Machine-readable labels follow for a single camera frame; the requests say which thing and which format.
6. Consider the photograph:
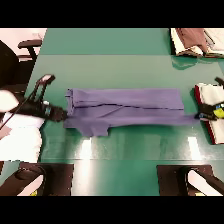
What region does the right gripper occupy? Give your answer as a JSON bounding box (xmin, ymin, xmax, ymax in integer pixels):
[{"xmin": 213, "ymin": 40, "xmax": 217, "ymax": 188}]
[{"xmin": 198, "ymin": 103, "xmax": 218, "ymax": 122}]

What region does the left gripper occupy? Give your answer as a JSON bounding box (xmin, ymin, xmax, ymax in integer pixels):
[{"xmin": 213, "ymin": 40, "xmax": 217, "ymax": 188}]
[{"xmin": 42, "ymin": 102, "xmax": 69, "ymax": 123}]

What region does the purple T-shirt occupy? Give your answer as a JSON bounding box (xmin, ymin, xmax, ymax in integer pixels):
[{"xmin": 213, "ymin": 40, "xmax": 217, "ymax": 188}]
[{"xmin": 62, "ymin": 87, "xmax": 202, "ymax": 138}]

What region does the red garment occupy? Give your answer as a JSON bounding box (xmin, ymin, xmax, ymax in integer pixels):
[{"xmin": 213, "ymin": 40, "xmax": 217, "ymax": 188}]
[{"xmin": 193, "ymin": 84, "xmax": 218, "ymax": 146}]

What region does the black office chair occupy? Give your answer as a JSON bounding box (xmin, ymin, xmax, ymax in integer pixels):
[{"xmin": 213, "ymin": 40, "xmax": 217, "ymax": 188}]
[{"xmin": 0, "ymin": 38, "xmax": 44, "ymax": 95}]

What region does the brown garment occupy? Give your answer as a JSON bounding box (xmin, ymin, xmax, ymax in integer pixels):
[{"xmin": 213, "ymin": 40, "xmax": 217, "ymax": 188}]
[{"xmin": 175, "ymin": 28, "xmax": 210, "ymax": 55}]

